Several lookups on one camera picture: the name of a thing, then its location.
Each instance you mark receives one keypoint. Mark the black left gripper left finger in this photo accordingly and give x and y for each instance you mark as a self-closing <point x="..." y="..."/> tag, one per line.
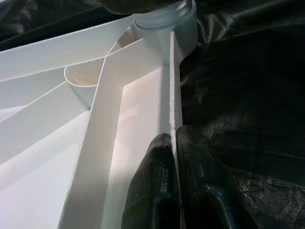
<point x="152" y="186"/>

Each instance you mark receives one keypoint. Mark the white plastic table top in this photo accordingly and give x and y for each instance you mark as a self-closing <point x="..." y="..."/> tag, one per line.
<point x="71" y="131"/>

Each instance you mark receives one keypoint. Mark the black plastic sheet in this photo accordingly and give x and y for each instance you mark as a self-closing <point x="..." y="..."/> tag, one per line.
<point x="250" y="95"/>

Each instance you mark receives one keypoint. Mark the white plastic table leg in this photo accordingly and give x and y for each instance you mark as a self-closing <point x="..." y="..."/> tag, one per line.
<point x="164" y="20"/>

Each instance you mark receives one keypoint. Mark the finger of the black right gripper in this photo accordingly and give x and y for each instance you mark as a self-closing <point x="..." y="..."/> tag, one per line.
<point x="143" y="6"/>

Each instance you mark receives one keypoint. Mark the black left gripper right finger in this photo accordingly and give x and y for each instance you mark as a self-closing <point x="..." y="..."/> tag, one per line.
<point x="209" y="190"/>

